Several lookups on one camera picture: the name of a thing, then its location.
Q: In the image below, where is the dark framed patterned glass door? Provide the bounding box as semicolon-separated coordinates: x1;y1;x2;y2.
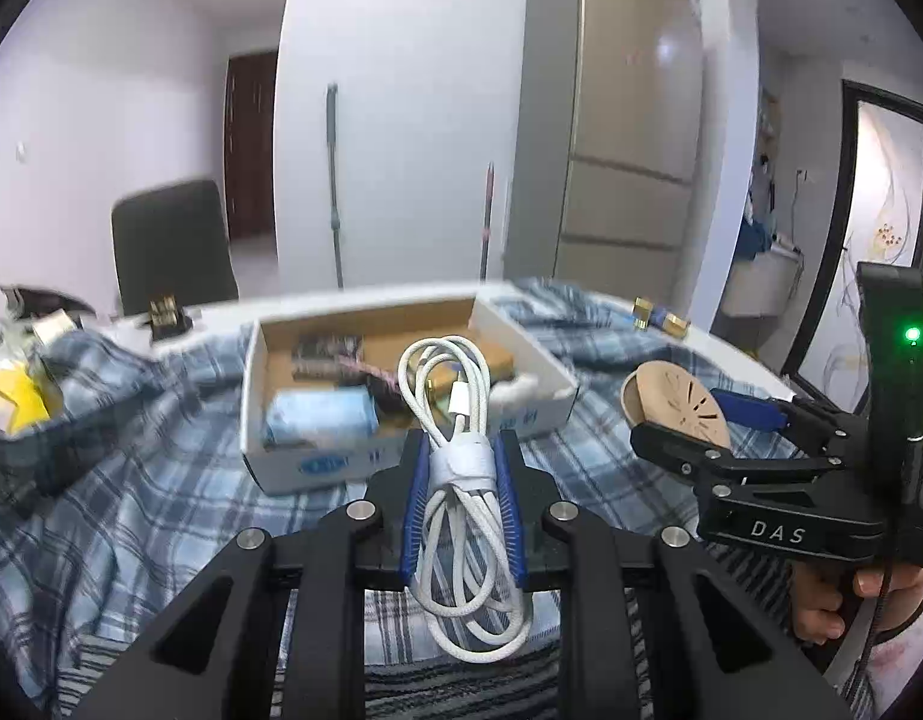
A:
780;79;923;421

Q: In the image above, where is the grey cloth cap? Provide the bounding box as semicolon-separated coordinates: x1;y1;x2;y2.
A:
0;283;95;316

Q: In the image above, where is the dark striped cloth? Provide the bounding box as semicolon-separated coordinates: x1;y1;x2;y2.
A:
56;630;568;720

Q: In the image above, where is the person's right hand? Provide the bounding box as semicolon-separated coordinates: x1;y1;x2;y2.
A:
792;559;923;646

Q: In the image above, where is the white cable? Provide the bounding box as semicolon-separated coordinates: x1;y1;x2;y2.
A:
396;335;534;665

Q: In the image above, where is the person's right forearm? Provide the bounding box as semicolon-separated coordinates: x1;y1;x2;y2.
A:
829;592;923;720

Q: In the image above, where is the white appliance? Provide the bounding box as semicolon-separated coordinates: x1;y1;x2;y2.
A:
720;244;800;320

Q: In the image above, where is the yellow packet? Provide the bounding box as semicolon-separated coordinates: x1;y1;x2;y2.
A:
0;366;53;436

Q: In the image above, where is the grey green mop handle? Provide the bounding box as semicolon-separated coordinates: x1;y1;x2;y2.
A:
325;82;346;290

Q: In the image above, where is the dark patterned pouch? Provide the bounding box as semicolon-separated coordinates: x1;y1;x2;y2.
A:
290;336;403;413

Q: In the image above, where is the dark grey chair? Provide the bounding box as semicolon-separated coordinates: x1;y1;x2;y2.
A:
110;178;241;316

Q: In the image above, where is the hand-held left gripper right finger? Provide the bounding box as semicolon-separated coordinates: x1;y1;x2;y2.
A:
495;431;856;720

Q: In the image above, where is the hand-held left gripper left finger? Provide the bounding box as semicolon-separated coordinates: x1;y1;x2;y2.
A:
71;427;433;720

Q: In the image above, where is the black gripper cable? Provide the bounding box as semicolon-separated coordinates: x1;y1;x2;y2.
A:
829;562;896;692

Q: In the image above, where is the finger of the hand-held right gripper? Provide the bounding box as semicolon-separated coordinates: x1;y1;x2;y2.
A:
711;388;875;460
630;424;849;500

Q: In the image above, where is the round tan coaster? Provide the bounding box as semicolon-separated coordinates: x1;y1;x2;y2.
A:
621;360;733;455

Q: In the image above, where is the clear plastic bag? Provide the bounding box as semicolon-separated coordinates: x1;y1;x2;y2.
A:
0;315;35;368

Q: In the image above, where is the blue plaid shirt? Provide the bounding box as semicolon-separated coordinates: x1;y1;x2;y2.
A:
0;277;875;720

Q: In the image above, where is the white cardboard box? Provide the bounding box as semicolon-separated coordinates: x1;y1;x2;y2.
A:
240;296;580;496

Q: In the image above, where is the dark brown door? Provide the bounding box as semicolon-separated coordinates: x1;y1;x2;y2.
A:
223;49;280;245

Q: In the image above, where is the small beige box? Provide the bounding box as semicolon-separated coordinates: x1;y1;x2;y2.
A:
30;311;73;346

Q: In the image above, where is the blue tissue pack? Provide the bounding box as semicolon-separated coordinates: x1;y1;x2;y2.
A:
262;388;380;451

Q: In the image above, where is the black gold small box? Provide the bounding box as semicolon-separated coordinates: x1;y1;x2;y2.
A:
148;298;194;342

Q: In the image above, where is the blue hanging cloth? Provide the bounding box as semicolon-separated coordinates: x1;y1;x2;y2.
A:
735;214;774;260

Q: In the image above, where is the beige refrigerator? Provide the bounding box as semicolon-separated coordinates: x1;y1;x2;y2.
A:
502;0;706;316

